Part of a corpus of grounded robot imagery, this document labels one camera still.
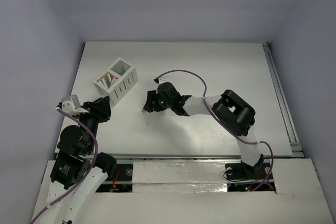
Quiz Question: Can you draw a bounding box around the orange capped white marker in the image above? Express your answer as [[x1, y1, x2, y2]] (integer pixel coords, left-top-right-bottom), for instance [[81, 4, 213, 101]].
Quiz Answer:
[[100, 76, 107, 87]]

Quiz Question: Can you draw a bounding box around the yellow capped white marker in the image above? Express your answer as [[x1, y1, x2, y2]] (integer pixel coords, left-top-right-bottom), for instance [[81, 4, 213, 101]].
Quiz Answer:
[[107, 72, 112, 86]]

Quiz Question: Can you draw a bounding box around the pink capped white marker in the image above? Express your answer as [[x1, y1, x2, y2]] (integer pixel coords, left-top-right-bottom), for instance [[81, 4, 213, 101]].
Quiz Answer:
[[96, 79, 106, 88]]

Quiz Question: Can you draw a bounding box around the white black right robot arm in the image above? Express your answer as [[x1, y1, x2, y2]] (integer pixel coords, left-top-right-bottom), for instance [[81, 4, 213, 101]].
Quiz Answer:
[[142, 82, 264, 178]]

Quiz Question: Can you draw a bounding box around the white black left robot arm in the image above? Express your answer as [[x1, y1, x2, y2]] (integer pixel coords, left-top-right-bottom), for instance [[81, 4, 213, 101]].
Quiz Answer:
[[40, 95, 117, 223]]

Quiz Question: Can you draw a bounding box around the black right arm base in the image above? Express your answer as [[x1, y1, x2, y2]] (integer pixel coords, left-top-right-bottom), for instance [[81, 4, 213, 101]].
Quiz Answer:
[[223, 163, 276, 192]]

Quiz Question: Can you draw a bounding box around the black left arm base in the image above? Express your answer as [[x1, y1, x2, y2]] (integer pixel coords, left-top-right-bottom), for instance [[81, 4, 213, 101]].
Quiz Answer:
[[96, 164, 133, 193]]

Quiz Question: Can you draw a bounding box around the white slotted organizer box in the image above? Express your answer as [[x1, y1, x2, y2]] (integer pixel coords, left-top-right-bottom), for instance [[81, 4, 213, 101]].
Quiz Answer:
[[93, 57, 138, 105]]

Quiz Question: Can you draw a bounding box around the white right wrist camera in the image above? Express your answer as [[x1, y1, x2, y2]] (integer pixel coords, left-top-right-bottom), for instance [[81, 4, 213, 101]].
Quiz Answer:
[[153, 77, 166, 84]]

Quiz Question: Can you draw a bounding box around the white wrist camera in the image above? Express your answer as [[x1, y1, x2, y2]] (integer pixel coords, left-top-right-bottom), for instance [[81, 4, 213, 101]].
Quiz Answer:
[[153, 77, 166, 84], [55, 94, 89, 116]]

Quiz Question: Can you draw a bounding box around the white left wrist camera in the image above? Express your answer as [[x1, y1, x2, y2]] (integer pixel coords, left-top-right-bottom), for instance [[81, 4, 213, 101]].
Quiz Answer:
[[55, 94, 89, 116]]

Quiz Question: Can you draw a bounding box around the aluminium rail front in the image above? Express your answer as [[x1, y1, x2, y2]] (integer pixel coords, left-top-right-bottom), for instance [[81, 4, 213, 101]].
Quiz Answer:
[[115, 153, 305, 161]]

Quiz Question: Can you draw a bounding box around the aluminium rail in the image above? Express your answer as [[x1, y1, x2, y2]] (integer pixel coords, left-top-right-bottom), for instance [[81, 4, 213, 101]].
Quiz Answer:
[[263, 42, 305, 158], [115, 153, 305, 161]]

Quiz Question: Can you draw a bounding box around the aluminium rail right side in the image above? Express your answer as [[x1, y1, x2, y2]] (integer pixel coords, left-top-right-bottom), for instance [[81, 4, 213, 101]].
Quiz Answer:
[[263, 42, 305, 158]]

